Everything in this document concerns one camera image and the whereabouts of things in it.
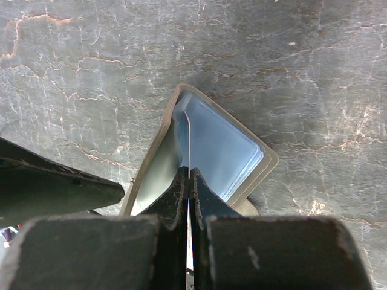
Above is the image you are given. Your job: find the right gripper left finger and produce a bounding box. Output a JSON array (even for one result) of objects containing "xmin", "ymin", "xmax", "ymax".
[{"xmin": 142, "ymin": 167, "xmax": 187, "ymax": 289}]

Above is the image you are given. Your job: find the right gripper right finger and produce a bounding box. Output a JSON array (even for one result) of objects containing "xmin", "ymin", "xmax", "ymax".
[{"xmin": 189, "ymin": 168, "xmax": 241, "ymax": 289}]

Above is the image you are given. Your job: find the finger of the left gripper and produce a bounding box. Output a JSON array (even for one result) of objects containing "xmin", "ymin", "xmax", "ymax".
[{"xmin": 1, "ymin": 138, "xmax": 125, "ymax": 225}]

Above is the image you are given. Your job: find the grey card holder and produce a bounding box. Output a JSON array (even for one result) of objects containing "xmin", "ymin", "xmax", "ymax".
[{"xmin": 120, "ymin": 84, "xmax": 279, "ymax": 216}]

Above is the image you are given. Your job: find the white numbered card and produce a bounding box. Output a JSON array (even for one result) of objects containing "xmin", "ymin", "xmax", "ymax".
[{"xmin": 184, "ymin": 111, "xmax": 194, "ymax": 273}]

